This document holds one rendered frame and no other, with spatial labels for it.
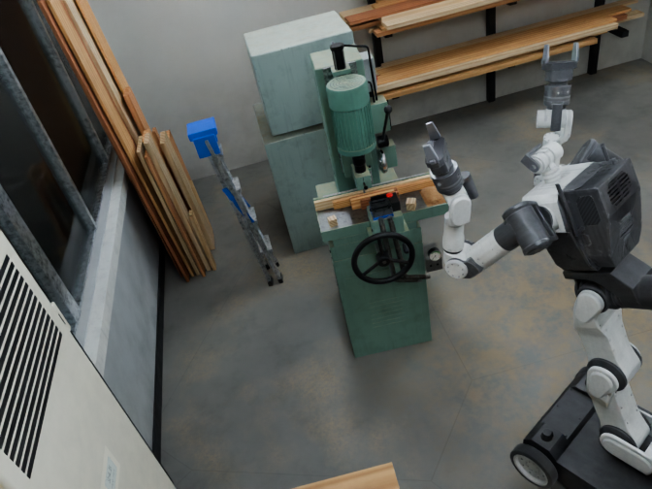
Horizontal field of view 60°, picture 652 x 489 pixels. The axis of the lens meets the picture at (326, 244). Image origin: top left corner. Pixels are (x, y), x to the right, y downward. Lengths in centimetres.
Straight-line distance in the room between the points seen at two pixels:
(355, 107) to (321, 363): 149
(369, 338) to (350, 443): 57
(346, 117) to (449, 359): 144
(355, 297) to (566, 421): 110
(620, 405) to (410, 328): 114
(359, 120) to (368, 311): 104
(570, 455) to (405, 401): 82
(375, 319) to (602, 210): 151
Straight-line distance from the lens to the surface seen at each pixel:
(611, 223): 187
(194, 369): 345
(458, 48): 505
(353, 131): 244
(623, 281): 201
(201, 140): 319
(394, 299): 293
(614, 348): 227
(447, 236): 191
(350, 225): 259
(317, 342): 333
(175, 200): 374
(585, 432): 274
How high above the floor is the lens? 243
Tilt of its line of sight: 38 degrees down
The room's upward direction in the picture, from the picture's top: 13 degrees counter-clockwise
